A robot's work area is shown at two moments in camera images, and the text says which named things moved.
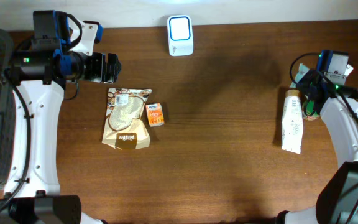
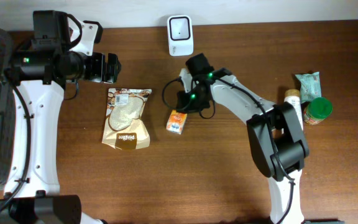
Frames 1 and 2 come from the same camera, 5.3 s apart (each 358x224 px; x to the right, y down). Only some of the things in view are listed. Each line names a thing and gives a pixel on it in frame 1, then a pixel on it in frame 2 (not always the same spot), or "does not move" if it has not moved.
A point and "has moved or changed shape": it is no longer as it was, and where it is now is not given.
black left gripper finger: (114, 67) does not move
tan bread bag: (125, 129) does not move
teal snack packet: (302, 71) has moved or changed shape
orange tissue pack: (155, 114) to (176, 122)
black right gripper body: (311, 78) to (196, 98)
